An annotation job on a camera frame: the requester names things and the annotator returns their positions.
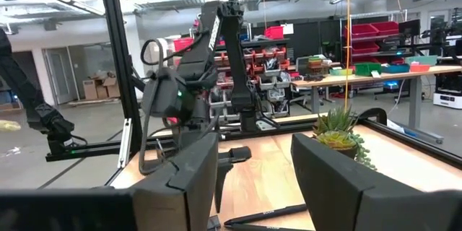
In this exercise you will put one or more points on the black pen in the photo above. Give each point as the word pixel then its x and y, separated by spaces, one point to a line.
pixel 267 228
pixel 267 213

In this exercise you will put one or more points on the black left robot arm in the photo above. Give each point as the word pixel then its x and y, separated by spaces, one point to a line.
pixel 234 61

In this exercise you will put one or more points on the rack of red storage bins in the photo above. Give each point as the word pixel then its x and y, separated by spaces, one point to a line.
pixel 361 30

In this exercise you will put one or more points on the large black binder clip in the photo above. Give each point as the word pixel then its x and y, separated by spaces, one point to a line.
pixel 213 224

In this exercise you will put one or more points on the green plastic bin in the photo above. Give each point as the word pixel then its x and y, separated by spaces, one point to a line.
pixel 367 69

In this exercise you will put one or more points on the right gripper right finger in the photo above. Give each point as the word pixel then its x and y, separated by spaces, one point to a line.
pixel 343 202

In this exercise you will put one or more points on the brown cardboard box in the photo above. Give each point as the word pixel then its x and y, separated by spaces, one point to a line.
pixel 110 88
pixel 90 90

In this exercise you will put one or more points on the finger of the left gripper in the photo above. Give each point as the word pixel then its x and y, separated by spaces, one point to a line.
pixel 222 180

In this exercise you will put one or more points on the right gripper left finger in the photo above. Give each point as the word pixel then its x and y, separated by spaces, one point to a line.
pixel 162 202

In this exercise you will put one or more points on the wooden top work table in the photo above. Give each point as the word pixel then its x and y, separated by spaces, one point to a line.
pixel 379 76

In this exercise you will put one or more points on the shelf of red parts bins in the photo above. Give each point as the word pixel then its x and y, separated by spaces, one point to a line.
pixel 258 56

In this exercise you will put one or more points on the white aluminium bracket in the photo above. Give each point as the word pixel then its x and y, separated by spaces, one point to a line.
pixel 125 144

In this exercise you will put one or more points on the succulent in black pot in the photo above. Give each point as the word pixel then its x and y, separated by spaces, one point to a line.
pixel 335 139

